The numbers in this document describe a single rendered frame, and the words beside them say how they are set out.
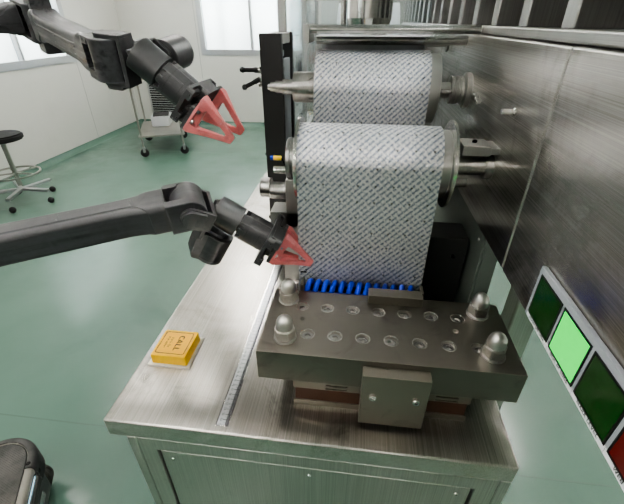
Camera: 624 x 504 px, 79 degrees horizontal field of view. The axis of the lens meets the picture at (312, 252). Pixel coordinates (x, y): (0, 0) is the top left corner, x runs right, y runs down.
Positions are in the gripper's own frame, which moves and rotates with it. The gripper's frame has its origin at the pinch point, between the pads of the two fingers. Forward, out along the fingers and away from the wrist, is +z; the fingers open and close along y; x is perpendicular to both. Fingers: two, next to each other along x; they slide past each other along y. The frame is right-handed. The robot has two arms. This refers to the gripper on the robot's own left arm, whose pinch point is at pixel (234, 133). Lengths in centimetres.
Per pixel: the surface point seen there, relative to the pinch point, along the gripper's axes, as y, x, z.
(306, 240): 5.6, -4.7, 21.8
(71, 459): -4, -152, 21
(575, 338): 35, 22, 40
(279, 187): -2.8, -3.8, 12.4
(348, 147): 4.2, 12.8, 16.0
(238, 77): -548, -157, -98
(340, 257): 5.5, -3.0, 28.7
